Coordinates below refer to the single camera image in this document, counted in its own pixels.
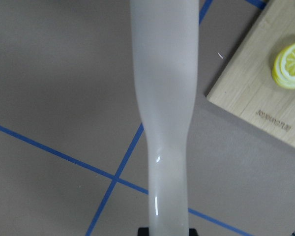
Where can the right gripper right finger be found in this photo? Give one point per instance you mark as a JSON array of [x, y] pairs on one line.
[[192, 232]]

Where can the beige hand brush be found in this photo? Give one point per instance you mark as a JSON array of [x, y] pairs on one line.
[[165, 39]]

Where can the lemon slices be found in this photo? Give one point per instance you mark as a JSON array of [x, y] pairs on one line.
[[283, 71]]

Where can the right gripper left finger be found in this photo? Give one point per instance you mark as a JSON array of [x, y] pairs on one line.
[[143, 231]]

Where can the bamboo cutting board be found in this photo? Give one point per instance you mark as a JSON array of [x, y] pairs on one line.
[[246, 88]]

